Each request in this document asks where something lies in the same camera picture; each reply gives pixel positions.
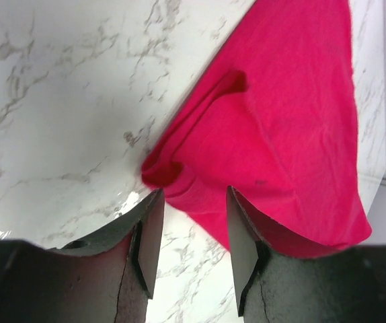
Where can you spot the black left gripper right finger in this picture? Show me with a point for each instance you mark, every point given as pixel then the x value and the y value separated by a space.
pixel 276 280

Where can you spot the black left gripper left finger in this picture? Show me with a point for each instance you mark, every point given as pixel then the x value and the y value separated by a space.
pixel 106 276

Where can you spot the magenta t shirt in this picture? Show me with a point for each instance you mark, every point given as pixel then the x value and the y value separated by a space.
pixel 273 116

